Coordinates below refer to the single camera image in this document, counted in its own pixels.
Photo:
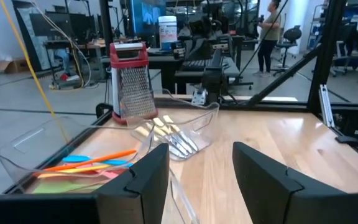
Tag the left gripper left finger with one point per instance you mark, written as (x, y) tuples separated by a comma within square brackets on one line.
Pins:
[(135, 199)]

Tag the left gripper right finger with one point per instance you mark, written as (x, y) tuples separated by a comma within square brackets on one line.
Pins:
[(275, 199)]

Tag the red silicone spatula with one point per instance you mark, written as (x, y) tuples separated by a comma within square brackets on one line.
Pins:
[(117, 171)]

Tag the orange silicone spatula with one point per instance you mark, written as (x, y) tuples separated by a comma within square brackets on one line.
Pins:
[(104, 158)]

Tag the blue silicone spatula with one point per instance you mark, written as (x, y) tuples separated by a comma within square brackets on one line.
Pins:
[(76, 159)]

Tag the green silicone spatula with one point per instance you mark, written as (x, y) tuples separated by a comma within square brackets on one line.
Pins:
[(64, 187)]

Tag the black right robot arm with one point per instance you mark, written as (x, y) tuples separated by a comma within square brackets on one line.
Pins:
[(213, 71)]

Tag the clear plastic bin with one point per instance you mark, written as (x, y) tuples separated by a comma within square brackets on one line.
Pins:
[(36, 140), (182, 196), (204, 124)]

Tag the silver aluminium extrusion piece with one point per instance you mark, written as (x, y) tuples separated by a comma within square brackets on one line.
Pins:
[(325, 105)]

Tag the red steel box grater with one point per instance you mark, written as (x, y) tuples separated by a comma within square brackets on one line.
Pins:
[(132, 87)]

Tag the silver mounting plate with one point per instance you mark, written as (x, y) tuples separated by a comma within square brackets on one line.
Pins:
[(199, 97)]

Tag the grey computer cart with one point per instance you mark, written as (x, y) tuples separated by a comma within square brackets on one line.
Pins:
[(166, 65)]

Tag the backlit black keyboard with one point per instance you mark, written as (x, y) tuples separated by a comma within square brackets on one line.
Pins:
[(196, 64)]

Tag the black office chair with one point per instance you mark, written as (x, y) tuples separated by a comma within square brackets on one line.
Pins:
[(289, 40)]

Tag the person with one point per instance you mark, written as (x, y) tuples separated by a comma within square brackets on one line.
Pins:
[(269, 37)]

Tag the dark background desk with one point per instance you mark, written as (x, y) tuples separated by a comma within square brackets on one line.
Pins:
[(70, 45)]

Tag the blue white item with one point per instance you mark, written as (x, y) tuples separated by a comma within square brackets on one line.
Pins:
[(167, 32)]

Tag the cardboard box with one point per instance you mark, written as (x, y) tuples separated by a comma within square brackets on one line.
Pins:
[(11, 66)]

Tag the computer monitor with black stand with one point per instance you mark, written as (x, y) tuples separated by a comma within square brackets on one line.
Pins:
[(148, 15)]

